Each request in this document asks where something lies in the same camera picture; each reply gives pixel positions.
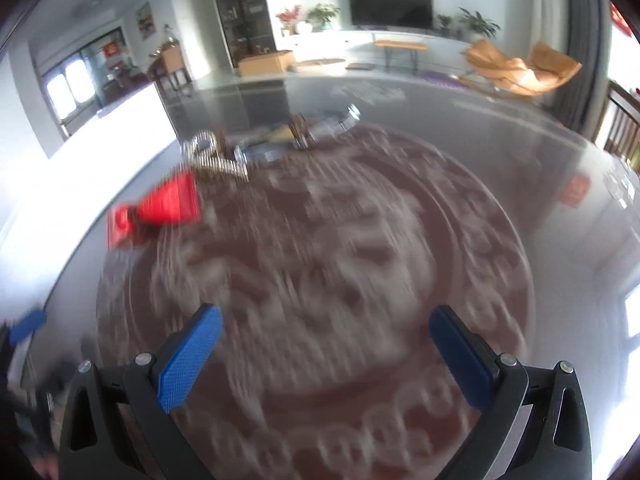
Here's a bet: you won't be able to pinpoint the white sheer curtain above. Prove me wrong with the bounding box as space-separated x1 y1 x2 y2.
529 0 571 56

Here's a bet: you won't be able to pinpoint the cardboard box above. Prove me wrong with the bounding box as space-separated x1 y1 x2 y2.
237 50 296 77

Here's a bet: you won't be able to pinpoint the red square paper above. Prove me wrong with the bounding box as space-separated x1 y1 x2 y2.
560 175 591 208

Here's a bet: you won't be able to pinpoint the red wall decoration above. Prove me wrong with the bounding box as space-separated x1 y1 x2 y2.
609 2 633 36

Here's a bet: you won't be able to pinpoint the grey curtain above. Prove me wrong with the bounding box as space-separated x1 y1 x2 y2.
565 0 613 133

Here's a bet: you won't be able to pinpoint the wooden sideboard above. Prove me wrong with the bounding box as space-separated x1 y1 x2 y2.
147 42 193 93

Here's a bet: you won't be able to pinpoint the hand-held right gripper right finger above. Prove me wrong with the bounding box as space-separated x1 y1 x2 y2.
429 304 592 480

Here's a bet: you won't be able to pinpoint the red flowers in vase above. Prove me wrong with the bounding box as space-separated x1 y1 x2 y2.
276 5 303 37

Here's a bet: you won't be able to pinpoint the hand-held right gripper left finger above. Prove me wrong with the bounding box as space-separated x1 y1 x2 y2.
58 302 224 480

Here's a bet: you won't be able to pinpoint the glass display cabinet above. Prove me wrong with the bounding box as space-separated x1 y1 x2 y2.
207 0 276 58

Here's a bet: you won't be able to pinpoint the large white box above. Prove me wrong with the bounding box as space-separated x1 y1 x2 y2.
0 82 181 311

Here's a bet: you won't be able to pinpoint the red hair clip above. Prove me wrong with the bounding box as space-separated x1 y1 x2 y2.
106 170 202 251

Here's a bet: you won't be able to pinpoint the framed wall picture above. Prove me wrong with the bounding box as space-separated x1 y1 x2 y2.
136 2 153 41

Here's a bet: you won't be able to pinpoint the wooden bench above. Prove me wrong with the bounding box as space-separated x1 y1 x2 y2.
374 40 428 73

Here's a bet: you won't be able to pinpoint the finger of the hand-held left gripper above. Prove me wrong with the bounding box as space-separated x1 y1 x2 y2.
9 309 48 347

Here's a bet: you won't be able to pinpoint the large leafy potted plant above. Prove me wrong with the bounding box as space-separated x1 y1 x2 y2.
457 7 501 41

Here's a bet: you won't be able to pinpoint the dark wooden chair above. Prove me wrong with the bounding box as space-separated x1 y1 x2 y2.
602 80 640 171

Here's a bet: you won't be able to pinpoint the orange lounge chair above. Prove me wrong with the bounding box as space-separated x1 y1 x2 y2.
500 42 583 97
460 40 528 91

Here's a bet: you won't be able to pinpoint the white television cabinet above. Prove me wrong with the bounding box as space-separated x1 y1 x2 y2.
280 29 476 73

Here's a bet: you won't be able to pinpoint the round glass desktop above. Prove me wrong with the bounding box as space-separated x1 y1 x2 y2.
0 67 640 480

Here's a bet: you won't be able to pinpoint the green potted plant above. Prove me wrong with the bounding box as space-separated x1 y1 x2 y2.
306 2 341 32

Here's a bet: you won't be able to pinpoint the black television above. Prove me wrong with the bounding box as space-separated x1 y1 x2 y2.
347 0 434 30

